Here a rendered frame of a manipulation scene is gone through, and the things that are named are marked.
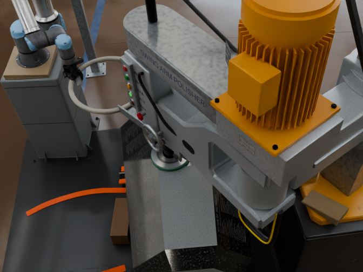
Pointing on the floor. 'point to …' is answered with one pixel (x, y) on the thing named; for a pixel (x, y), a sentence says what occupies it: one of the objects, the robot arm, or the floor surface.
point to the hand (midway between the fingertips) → (78, 82)
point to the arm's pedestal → (52, 114)
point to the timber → (120, 223)
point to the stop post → (91, 72)
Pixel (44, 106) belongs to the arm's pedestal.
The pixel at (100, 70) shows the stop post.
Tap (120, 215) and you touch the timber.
